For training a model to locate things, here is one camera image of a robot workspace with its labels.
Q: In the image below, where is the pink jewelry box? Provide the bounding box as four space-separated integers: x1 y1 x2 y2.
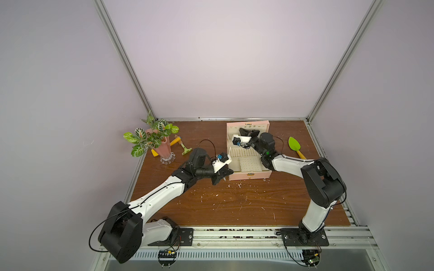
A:
227 121 272 181

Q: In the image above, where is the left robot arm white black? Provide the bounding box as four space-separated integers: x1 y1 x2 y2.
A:
98 148 233 264

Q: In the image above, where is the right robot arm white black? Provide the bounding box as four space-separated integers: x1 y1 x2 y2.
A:
232 128 347 247

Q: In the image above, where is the yellow green toy rake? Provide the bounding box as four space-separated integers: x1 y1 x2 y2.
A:
170 135 193 155

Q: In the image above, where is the potted plant pink vase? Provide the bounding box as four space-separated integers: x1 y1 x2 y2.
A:
123 113 179 164

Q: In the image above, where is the left circuit board connector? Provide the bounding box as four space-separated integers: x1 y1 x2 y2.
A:
157 249 177 268

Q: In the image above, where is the circuit board connector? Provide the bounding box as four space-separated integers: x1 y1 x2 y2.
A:
302 250 321 268
157 249 177 268

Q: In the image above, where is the right circuit board connector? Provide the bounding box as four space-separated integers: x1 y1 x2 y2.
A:
302 250 321 268

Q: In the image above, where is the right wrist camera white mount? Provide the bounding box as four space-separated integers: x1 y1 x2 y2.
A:
232 134 252 147

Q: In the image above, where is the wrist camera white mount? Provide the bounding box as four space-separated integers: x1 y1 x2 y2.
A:
212 152 232 173
232 134 252 147

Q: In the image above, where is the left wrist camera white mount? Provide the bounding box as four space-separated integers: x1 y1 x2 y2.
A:
212 152 232 173

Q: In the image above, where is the black right camera cable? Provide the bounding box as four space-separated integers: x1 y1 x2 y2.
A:
272 136 285 155

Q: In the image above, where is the black camera cable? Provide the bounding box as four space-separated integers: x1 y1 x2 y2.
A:
196 139 219 161
272 136 285 155

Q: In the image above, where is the black left camera cable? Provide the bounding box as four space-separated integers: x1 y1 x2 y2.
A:
196 139 219 161

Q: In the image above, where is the green toy trowel yellow handle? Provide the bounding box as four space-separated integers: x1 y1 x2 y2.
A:
288 137 307 160

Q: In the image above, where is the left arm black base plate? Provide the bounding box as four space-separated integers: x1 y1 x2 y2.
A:
141 217 194 246

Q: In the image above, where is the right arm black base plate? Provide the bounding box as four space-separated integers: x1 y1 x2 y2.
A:
275 228 330 247

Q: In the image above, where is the aluminium mounting rail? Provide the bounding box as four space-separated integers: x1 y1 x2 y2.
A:
139 226 378 250

